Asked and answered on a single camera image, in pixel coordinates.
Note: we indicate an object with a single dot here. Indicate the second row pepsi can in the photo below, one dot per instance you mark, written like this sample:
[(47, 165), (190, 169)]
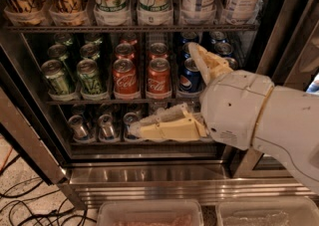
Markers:
[(185, 54), (223, 49)]

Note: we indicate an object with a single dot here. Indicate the left front pepsi can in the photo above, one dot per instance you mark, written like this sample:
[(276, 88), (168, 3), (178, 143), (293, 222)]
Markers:
[(190, 77)]

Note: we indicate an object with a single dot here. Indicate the front left green can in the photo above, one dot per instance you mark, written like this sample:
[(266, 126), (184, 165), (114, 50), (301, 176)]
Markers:
[(58, 78)]

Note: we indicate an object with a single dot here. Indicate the left clear plastic bin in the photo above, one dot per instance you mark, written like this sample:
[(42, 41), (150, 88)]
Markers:
[(170, 212)]

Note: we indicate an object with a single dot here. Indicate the middle wire shelf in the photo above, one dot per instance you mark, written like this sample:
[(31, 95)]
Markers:
[(120, 101)]

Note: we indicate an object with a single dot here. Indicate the second row right green can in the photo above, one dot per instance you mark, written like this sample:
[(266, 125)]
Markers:
[(91, 51)]

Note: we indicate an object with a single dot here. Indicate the second row left pepsi can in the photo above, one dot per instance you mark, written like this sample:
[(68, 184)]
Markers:
[(185, 54)]

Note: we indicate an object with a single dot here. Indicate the second row coca-cola can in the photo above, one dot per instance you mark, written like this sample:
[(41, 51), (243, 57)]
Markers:
[(158, 50), (125, 51)]

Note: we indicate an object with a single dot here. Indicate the second row right coca-cola can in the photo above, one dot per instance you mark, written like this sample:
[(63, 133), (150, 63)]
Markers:
[(158, 50)]

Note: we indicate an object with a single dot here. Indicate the wire shelf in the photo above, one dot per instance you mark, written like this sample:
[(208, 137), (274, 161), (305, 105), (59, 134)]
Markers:
[(122, 29), (120, 101)]

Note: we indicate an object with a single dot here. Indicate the top wire shelf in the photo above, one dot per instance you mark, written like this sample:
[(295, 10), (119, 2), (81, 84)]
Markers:
[(122, 29)]

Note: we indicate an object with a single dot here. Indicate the right front pepsi can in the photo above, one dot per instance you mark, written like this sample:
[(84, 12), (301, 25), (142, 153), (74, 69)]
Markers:
[(232, 63)]

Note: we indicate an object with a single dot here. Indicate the right silver can bottom shelf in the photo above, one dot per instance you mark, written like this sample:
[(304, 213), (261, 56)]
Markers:
[(128, 119)]

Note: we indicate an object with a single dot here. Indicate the clear plastic bin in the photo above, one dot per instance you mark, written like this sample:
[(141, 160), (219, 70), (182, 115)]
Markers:
[(273, 211), (170, 212)]

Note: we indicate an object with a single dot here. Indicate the second row right pepsi can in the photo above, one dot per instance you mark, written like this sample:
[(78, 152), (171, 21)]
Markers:
[(223, 49)]

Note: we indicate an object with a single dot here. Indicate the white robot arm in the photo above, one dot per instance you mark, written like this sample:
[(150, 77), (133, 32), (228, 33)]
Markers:
[(288, 130)]

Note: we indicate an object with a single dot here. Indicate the middle silver can bottom shelf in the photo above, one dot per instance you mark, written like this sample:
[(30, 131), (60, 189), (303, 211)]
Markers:
[(107, 129)]

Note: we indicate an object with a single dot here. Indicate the second row left coca-cola can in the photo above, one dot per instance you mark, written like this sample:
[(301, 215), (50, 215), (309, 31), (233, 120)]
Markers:
[(125, 51)]

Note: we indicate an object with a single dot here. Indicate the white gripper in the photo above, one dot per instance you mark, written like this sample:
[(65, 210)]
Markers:
[(234, 106)]

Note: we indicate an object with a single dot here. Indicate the right clear plastic bin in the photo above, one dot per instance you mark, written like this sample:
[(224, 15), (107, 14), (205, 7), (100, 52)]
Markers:
[(273, 211)]

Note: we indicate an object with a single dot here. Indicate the left silver can bottom shelf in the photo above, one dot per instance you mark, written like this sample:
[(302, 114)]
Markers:
[(80, 129)]

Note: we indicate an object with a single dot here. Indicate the left front coca-cola can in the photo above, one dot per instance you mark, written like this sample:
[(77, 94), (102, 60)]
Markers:
[(125, 77)]

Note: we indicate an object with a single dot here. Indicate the silver can shelf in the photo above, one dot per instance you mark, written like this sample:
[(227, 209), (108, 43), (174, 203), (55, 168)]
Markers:
[(80, 129), (128, 119), (107, 129)]

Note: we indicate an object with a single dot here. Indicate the right front coca-cola can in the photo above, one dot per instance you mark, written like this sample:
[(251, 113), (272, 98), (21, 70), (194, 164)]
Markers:
[(158, 81)]

